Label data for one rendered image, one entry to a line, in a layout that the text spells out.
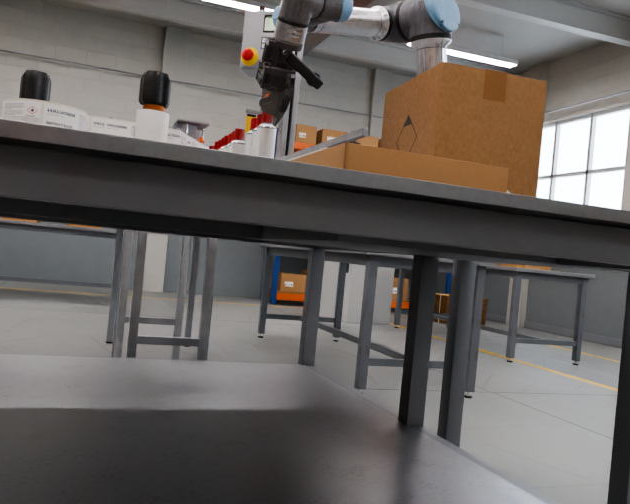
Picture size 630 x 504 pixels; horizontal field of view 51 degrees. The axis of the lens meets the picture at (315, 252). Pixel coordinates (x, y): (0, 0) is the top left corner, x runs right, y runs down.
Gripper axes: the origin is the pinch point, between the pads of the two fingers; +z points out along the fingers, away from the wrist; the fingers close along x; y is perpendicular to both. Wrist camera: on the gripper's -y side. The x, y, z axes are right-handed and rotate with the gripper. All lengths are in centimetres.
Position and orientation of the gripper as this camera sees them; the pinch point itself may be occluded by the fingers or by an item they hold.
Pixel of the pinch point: (277, 121)
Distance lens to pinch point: 171.5
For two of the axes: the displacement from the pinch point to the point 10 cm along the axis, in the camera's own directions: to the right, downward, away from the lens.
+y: -9.3, -0.9, -3.4
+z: -2.6, 8.5, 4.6
